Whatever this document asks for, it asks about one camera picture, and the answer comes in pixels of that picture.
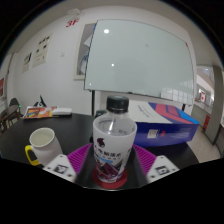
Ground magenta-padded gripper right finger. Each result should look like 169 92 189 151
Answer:
127 143 181 185

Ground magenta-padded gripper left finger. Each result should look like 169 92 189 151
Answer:
42 143 96 185

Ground clear bottle with white label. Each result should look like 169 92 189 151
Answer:
92 94 138 187

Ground blue cardboard box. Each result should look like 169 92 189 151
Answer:
128 100 200 148

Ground flat white case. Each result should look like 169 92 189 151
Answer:
51 107 73 117

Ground red fire extinguisher cabinet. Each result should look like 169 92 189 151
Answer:
203 114 211 131

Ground round brown wooden side table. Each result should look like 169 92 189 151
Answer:
0 104 22 128

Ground dark grey chair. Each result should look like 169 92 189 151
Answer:
8 97 20 108

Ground whiteboard on black stand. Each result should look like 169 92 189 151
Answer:
83 18 196 116

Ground framed notice board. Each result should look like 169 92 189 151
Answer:
73 22 98 81

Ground white mug with yellow handle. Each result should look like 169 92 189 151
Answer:
24 127 64 167

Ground small white wall poster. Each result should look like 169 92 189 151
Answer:
21 51 33 74

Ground large white wall poster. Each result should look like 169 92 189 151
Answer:
32 33 54 68

